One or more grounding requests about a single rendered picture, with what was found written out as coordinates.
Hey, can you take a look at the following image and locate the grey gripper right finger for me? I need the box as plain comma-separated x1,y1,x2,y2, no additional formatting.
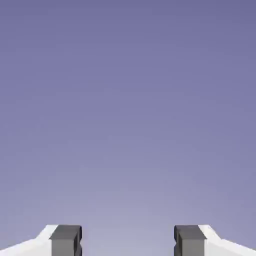
173,224,256,256

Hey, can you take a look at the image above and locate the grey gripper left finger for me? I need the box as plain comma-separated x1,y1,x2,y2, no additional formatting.
0,224,83,256

